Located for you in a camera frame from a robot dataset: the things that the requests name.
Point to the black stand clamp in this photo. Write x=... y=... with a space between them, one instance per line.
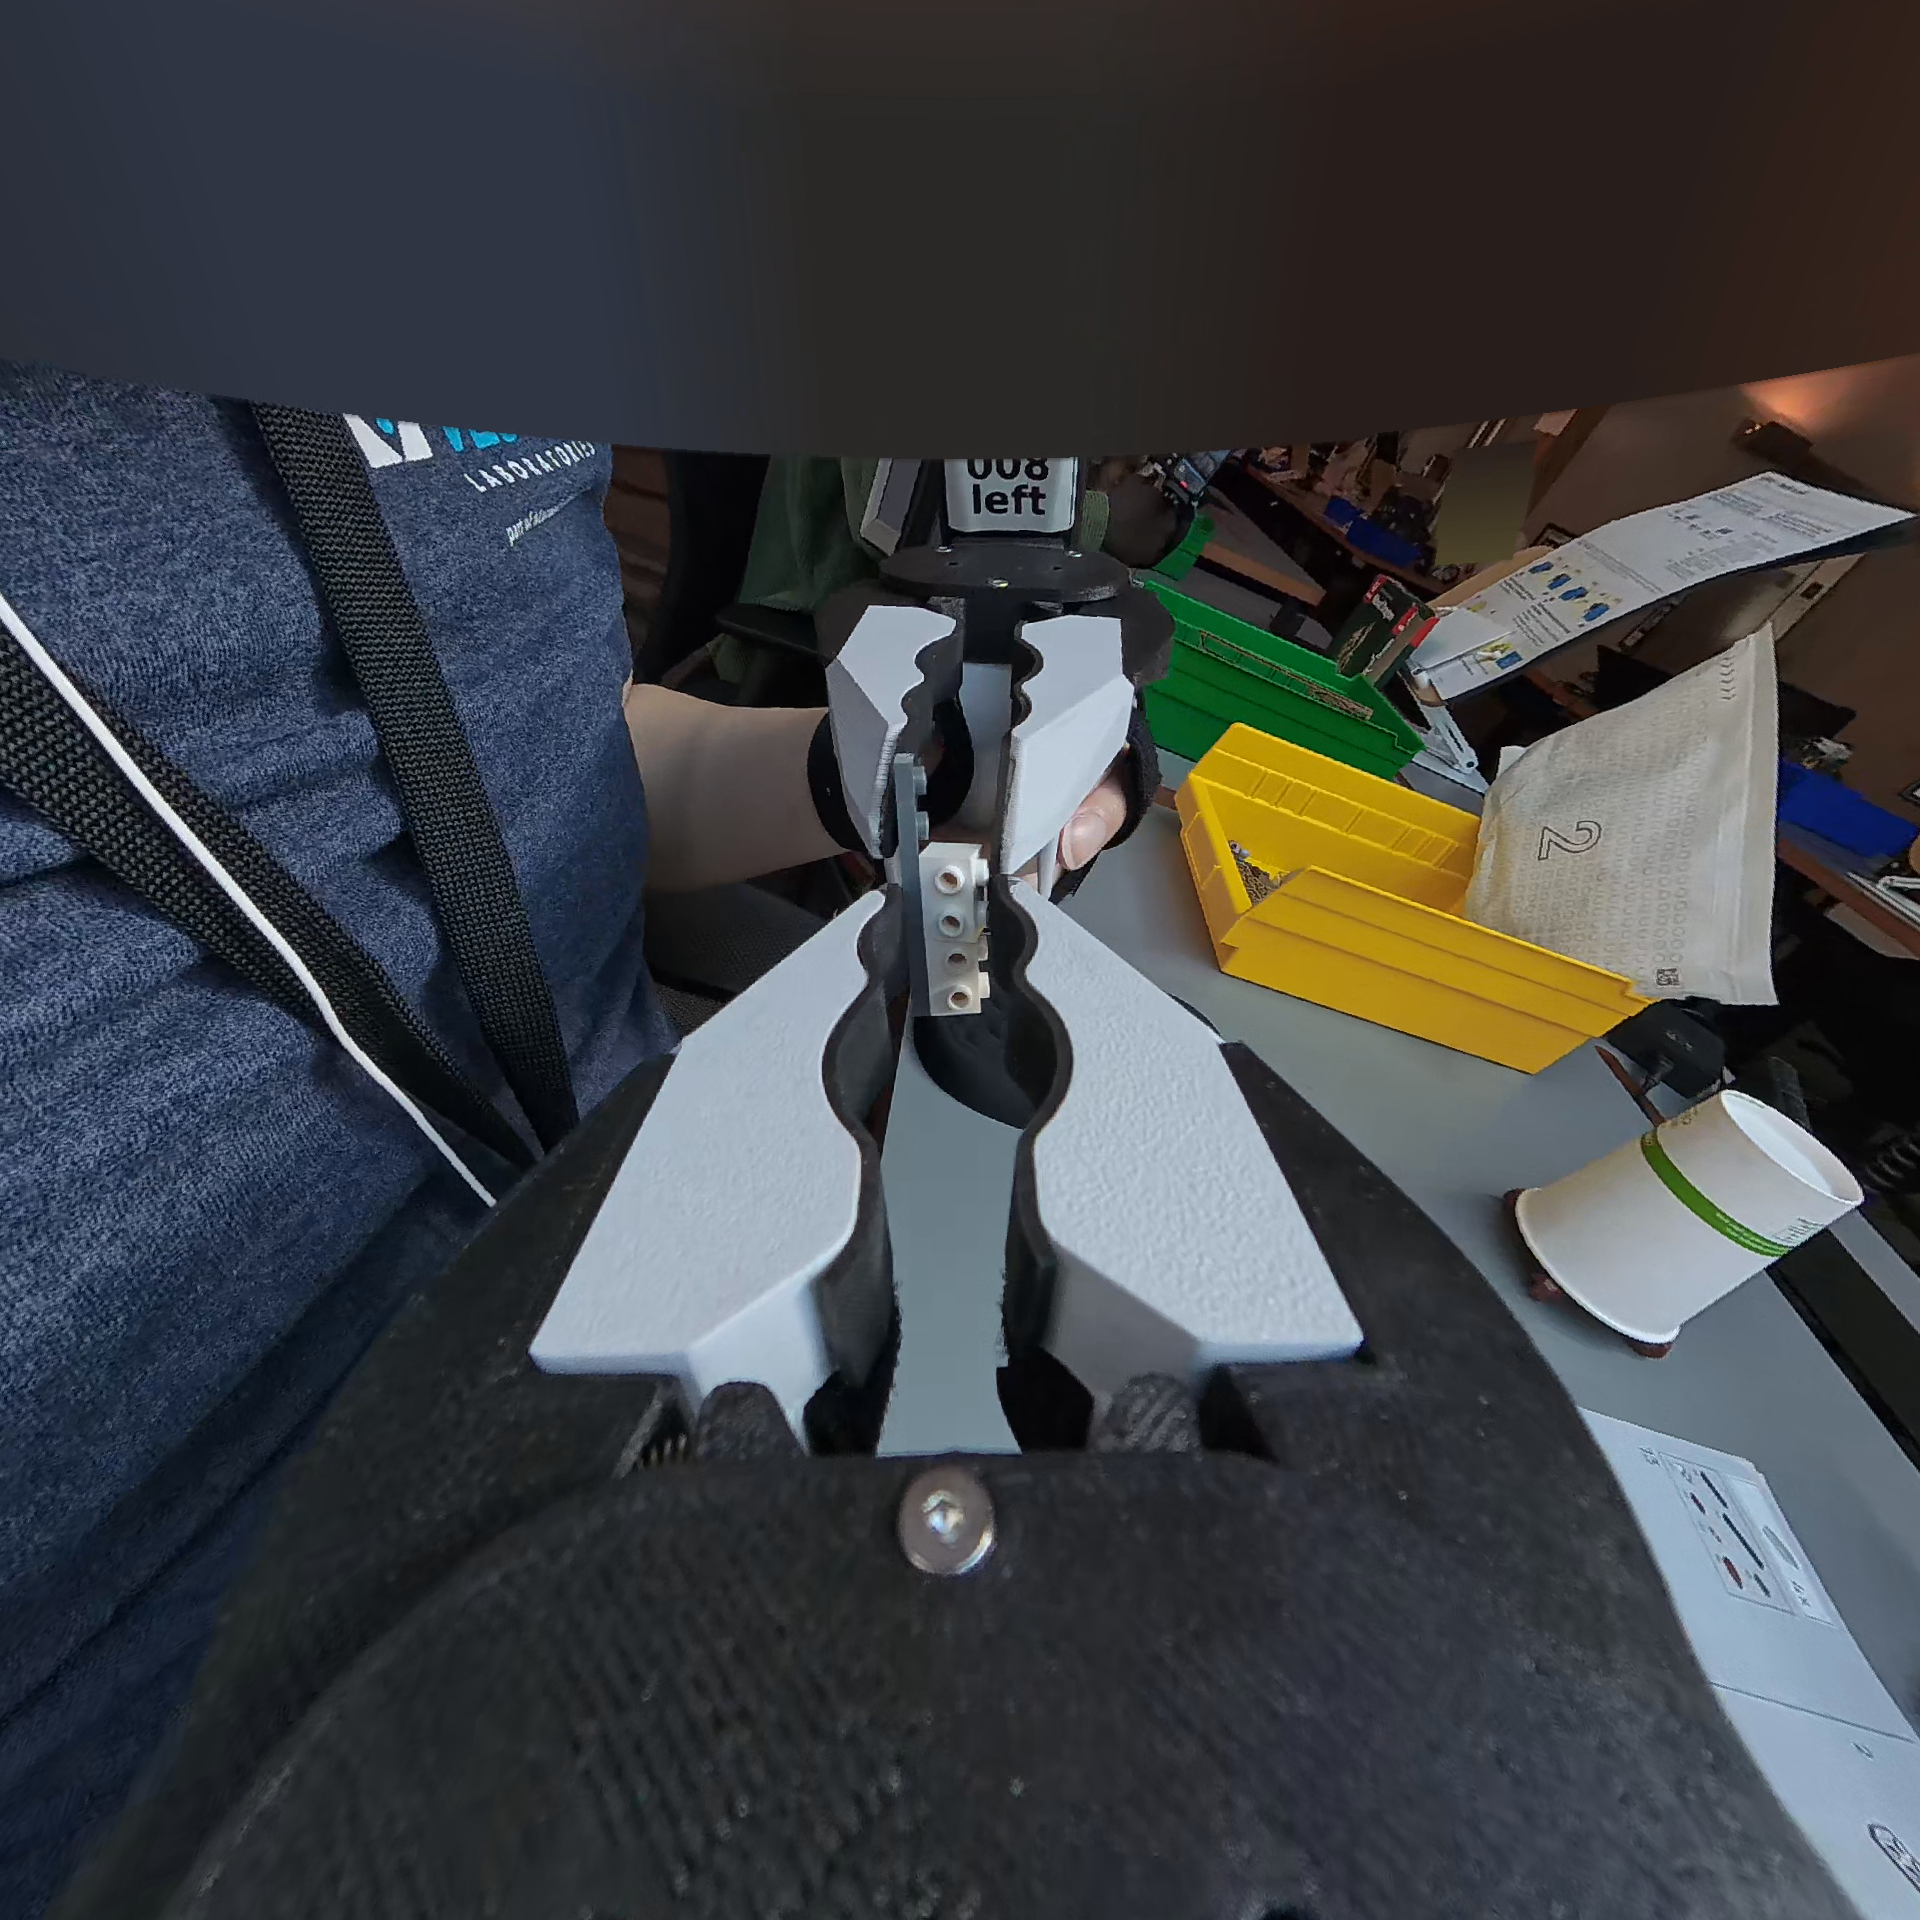
x=1667 y=1041

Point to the green cloth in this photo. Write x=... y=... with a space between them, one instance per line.
x=810 y=554

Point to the pile of lego pieces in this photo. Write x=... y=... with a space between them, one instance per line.
x=1257 y=872

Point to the folded instruction sheet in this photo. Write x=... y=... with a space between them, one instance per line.
x=1650 y=576

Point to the blue plastic bin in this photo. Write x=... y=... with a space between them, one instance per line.
x=1844 y=803

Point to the brown lego base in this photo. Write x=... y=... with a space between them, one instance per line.
x=1546 y=1286

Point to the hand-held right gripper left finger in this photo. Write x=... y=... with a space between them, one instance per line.
x=719 y=1203

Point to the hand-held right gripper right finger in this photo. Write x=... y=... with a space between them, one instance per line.
x=1171 y=1203

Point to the person's left forearm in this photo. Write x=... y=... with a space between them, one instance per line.
x=719 y=782

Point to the white numbered paper bag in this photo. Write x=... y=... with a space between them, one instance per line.
x=1635 y=838

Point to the person's blue shirt torso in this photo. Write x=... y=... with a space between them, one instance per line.
x=180 y=898

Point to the black lego plate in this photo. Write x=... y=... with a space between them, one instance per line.
x=905 y=807

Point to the person's left hand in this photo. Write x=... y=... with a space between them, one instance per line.
x=1092 y=832

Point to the white paper cup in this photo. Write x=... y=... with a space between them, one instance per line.
x=1680 y=1215

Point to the yellow plastic bin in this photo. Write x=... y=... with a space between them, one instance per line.
x=1348 y=931

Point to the small red green box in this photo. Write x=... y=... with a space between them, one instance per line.
x=1381 y=630

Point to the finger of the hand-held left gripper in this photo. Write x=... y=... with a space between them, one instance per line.
x=1075 y=722
x=876 y=722

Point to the green plastic bin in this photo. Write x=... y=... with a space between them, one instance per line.
x=1275 y=672

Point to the white studded lego brick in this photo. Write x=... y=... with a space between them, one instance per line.
x=958 y=970
x=946 y=884

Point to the lego instruction booklet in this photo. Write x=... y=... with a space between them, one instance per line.
x=1725 y=1558

